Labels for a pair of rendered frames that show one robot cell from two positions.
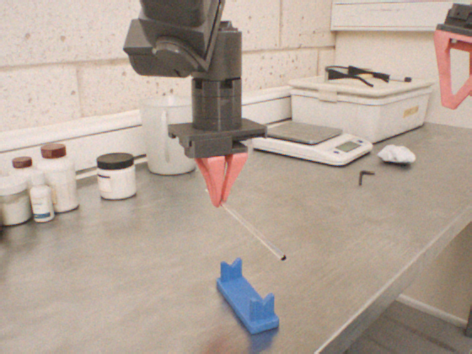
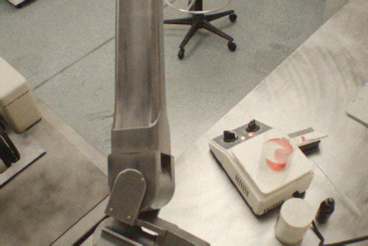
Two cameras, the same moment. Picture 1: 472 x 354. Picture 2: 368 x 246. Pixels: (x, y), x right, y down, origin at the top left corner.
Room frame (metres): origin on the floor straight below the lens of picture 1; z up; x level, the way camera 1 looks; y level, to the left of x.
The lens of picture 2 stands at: (0.65, 0.11, 1.43)
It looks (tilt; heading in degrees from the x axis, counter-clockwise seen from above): 50 degrees down; 182
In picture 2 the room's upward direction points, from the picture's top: 3 degrees counter-clockwise
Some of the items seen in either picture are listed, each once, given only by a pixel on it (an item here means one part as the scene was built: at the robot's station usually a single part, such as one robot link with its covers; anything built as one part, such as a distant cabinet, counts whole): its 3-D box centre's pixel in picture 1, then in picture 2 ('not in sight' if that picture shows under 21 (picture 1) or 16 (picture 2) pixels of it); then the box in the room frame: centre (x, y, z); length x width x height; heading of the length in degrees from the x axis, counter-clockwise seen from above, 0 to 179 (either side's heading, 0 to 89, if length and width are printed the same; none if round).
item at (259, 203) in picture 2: not in sight; (261, 162); (0.22, 0.25, 0.79); 0.22 x 0.13 x 0.08; 27
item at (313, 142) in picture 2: not in sight; (302, 137); (0.15, 0.35, 0.77); 0.09 x 0.06 x 0.04; 107
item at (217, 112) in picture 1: (217, 109); not in sight; (0.49, 0.02, 0.96); 0.10 x 0.07 x 0.07; 115
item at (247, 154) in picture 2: not in sight; (272, 159); (0.25, 0.26, 0.83); 0.12 x 0.12 x 0.01; 27
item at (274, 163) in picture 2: not in sight; (278, 152); (0.26, 0.26, 0.88); 0.07 x 0.06 x 0.08; 5
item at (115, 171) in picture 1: (116, 175); not in sight; (0.76, 0.22, 0.79); 0.07 x 0.07 x 0.07
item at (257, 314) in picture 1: (245, 291); not in sight; (0.42, -0.01, 0.77); 0.10 x 0.03 x 0.04; 24
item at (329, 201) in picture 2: not in sight; (326, 208); (0.33, 0.36, 0.78); 0.03 x 0.03 x 0.07
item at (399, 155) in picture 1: (398, 153); not in sight; (0.95, -0.37, 0.77); 0.08 x 0.08 x 0.04; 50
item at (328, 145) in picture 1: (311, 141); not in sight; (1.06, -0.19, 0.77); 0.26 x 0.19 x 0.05; 50
